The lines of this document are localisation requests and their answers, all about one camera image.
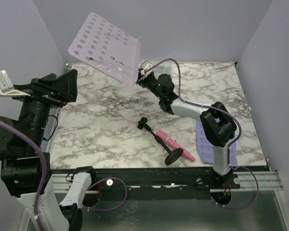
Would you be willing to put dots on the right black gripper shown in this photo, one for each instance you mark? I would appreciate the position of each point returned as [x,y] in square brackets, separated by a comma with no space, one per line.
[141,78]

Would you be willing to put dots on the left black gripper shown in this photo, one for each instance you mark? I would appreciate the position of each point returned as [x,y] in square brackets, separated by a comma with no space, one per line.
[64,87]

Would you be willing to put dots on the lilac music stand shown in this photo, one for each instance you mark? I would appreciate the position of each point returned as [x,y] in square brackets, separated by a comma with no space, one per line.
[107,48]

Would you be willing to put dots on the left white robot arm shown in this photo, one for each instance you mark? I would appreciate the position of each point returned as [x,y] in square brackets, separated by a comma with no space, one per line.
[25,168]

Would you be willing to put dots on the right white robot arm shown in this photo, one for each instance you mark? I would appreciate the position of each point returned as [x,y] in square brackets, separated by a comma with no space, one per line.
[218,125]

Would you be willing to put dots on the clear plastic screw box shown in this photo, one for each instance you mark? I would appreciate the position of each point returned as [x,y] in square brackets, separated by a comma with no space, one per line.
[164,68]

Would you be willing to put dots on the pink toy microphone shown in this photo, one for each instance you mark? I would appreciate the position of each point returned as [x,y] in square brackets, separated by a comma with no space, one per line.
[173,144]

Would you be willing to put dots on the black microphone stand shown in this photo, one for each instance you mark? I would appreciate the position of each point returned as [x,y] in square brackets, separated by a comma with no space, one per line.
[173,155]

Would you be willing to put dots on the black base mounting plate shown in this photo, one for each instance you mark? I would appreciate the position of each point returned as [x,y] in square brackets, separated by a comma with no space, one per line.
[160,183]

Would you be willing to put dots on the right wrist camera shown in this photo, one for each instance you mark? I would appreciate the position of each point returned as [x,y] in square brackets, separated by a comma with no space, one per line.
[144,66]

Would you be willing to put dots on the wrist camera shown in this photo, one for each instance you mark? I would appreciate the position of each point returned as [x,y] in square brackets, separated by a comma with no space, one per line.
[144,66]
[7,88]

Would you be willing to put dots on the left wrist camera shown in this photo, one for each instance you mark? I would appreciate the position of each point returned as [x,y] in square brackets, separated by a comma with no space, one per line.
[7,88]

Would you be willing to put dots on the aluminium frame rail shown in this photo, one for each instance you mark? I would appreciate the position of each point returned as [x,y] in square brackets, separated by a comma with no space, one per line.
[267,181]

